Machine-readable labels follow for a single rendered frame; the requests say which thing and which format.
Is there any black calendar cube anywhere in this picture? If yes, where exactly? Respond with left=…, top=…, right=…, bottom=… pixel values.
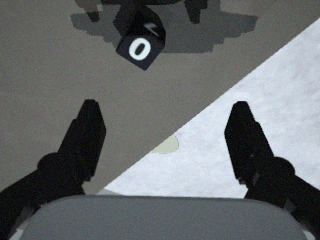
left=116, top=11, right=166, bottom=71

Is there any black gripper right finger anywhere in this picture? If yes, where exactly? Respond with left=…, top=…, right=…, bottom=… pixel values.
left=224, top=101, right=320, bottom=240

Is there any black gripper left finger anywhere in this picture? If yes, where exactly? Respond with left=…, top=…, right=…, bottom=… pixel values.
left=0, top=99, right=106, bottom=240

